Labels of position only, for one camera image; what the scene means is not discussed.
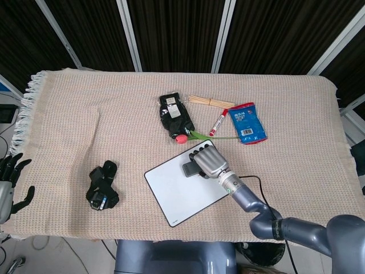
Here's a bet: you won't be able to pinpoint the blue-grey robot torso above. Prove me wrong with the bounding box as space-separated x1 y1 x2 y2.
113 239 238 274

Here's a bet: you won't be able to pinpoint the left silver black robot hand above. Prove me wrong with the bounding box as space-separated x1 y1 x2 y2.
0 152 35 225

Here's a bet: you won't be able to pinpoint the blue red snack packet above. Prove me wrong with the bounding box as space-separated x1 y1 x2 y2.
228 102 269 146

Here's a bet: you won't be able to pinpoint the beige waffle tablecloth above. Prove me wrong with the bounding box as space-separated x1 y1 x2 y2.
10 67 356 243

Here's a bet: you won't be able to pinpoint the grey board eraser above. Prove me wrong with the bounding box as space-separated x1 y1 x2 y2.
182 161 202 178

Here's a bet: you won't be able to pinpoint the black gloves in clear bag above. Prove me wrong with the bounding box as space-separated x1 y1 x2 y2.
158 92 196 140

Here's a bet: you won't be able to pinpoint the red whiteboard marker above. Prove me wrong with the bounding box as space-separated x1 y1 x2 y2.
209 109 228 137

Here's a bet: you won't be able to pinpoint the white dry-erase board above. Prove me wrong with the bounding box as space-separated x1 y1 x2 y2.
144 139 230 228

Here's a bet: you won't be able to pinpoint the white metal frame post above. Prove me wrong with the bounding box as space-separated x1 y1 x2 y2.
0 73 23 99
307 5 365 75
210 0 237 74
339 96 365 116
116 0 143 72
35 0 86 71

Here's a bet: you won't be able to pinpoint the red artificial tulip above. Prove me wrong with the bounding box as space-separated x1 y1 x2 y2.
175 128 242 146

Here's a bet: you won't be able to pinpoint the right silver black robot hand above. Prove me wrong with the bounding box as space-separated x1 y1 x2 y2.
188 144 230 180

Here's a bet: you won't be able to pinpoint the black strap harness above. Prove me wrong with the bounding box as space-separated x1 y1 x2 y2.
86 160 120 211

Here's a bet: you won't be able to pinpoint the bundle of wooden sticks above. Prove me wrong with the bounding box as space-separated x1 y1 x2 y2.
188 95 235 109

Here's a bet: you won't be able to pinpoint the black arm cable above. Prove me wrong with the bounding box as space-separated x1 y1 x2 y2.
238 175 296 274

